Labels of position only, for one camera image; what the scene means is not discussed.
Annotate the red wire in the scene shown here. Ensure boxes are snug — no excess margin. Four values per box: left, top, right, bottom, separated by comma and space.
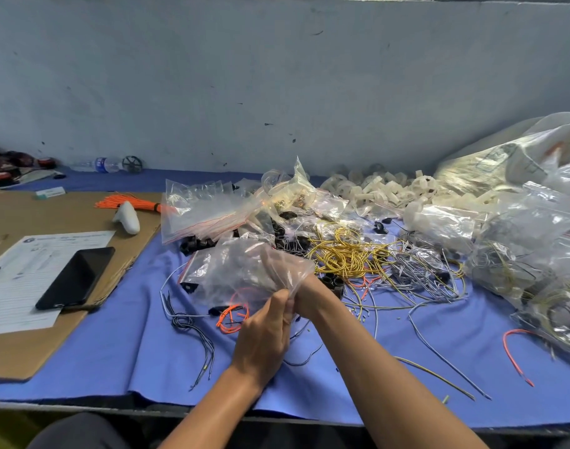
501, 328, 541, 390

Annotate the pile of large plastic bags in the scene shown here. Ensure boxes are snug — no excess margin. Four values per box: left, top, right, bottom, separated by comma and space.
400, 111, 570, 359

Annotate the blue cloth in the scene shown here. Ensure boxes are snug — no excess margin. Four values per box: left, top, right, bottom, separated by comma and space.
0, 169, 570, 430

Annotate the black smartphone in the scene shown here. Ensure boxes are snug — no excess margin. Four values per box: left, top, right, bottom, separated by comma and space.
34, 244, 118, 312

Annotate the orange wire loop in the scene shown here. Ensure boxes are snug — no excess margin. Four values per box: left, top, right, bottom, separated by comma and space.
214, 301, 255, 336

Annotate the white handheld device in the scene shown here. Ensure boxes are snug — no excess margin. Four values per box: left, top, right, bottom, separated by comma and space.
111, 200, 144, 238

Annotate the small white label card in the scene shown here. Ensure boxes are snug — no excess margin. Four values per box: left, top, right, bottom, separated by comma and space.
34, 185, 69, 201

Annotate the person's right hand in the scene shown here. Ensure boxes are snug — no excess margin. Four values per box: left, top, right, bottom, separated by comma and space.
289, 270, 348, 324

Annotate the pile of yellow wires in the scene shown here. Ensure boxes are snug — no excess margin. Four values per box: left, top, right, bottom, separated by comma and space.
308, 226, 395, 282

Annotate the long yellow green wire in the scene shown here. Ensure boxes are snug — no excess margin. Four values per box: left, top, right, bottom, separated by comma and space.
390, 302, 494, 405

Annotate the white paper sheet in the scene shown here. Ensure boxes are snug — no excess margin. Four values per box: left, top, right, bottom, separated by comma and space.
0, 229, 118, 339

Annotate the person's left hand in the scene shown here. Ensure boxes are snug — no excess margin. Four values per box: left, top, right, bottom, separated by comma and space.
229, 287, 298, 391

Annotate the pile of black plastic rings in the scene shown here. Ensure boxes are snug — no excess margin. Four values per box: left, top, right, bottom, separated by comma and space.
177, 213, 348, 321

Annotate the stack of plastic bags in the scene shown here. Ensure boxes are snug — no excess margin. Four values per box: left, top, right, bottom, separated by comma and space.
160, 176, 269, 245

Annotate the person's right forearm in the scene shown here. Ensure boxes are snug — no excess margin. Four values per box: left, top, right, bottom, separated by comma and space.
306, 292, 494, 449

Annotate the grey wire bundle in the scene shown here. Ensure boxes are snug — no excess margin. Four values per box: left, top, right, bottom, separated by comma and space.
159, 264, 217, 393

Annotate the heap of plastic bags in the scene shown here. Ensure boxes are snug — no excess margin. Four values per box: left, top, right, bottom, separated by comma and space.
255, 158, 353, 232

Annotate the brown cardboard sheet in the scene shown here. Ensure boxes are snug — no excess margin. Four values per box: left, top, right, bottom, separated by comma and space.
0, 188, 166, 382

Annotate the clear zip plastic bag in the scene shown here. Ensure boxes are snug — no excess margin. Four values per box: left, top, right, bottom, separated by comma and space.
199, 233, 317, 321

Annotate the pile of white plastic wheels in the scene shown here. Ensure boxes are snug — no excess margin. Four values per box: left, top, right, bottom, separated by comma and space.
317, 167, 456, 218

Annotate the orange tie bundle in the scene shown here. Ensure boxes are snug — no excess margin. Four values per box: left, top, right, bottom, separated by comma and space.
94, 192, 176, 217

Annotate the clear plastic water bottle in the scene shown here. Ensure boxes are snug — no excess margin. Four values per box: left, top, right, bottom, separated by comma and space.
70, 156, 123, 175

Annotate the person's left forearm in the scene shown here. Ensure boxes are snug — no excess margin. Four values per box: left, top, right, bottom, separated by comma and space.
156, 364, 269, 449

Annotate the black round wheel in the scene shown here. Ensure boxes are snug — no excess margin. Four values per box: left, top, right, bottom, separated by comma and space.
120, 154, 146, 176

